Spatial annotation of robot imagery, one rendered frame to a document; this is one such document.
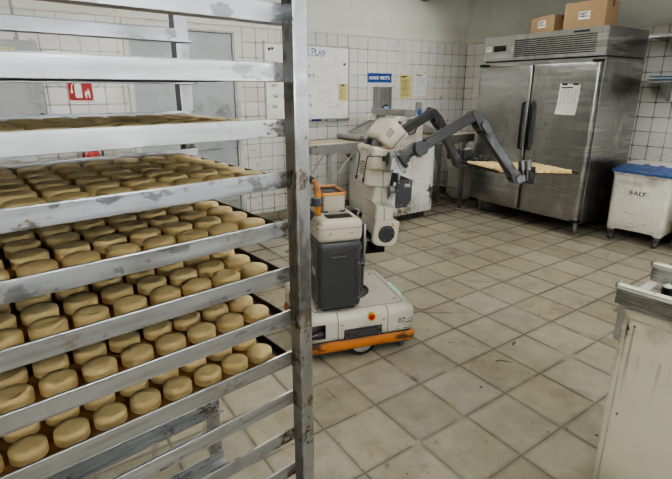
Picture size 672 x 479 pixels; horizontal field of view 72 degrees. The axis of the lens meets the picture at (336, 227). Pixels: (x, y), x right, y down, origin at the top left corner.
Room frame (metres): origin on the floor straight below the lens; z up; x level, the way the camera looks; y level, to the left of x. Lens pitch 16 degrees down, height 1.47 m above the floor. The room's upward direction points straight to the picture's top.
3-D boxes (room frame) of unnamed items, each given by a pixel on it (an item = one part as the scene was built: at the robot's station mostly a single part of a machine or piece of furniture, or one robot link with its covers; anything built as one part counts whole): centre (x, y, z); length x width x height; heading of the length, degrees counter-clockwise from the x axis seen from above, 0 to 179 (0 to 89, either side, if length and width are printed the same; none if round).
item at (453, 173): (6.56, -1.84, 0.33); 0.54 x 0.53 x 0.66; 34
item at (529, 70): (5.38, -2.42, 1.03); 1.40 x 0.90 x 2.05; 34
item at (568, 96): (4.79, -2.31, 1.39); 0.22 x 0.03 x 0.31; 34
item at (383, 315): (2.65, -0.06, 0.16); 0.67 x 0.64 x 0.25; 108
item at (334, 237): (2.62, 0.02, 0.59); 0.55 x 0.34 x 0.83; 18
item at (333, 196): (2.61, 0.04, 0.87); 0.23 x 0.15 x 0.11; 18
